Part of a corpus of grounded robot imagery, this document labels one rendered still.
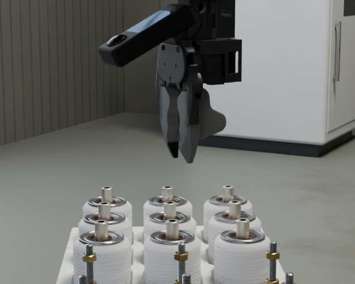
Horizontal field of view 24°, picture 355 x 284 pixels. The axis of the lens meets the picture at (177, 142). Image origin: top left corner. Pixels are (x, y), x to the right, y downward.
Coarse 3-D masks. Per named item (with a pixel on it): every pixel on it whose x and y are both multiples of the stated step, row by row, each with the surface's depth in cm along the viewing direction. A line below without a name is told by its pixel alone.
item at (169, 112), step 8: (168, 88) 103; (176, 88) 103; (168, 96) 102; (176, 96) 103; (160, 104) 105; (168, 104) 102; (176, 104) 103; (160, 112) 105; (168, 112) 103; (176, 112) 104; (168, 120) 103; (176, 120) 104; (168, 128) 103; (176, 128) 104; (168, 136) 104; (176, 136) 104; (168, 144) 104; (176, 144) 104; (176, 152) 104
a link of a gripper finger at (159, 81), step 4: (156, 76) 105; (160, 76) 104; (156, 80) 105; (160, 80) 104; (156, 84) 105; (160, 84) 104; (164, 84) 103; (156, 88) 105; (160, 88) 104; (156, 92) 105; (160, 92) 104; (160, 96) 104
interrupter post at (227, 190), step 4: (224, 188) 159; (228, 188) 159; (232, 188) 160; (224, 192) 160; (228, 192) 159; (232, 192) 160; (224, 196) 160; (228, 196) 159; (232, 196) 160; (224, 200) 160; (228, 200) 160; (232, 200) 160
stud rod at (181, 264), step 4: (180, 244) 105; (184, 244) 105; (180, 248) 105; (184, 248) 105; (180, 252) 105; (184, 252) 105; (180, 264) 105; (184, 264) 105; (180, 268) 105; (184, 268) 106; (180, 272) 105; (184, 272) 105; (180, 276) 105; (180, 280) 106
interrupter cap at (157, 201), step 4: (160, 196) 163; (176, 196) 163; (152, 200) 161; (156, 200) 161; (160, 200) 161; (176, 200) 161; (180, 200) 160; (184, 200) 160; (152, 204) 158; (156, 204) 157; (160, 204) 157; (176, 204) 157; (180, 204) 157; (184, 204) 158
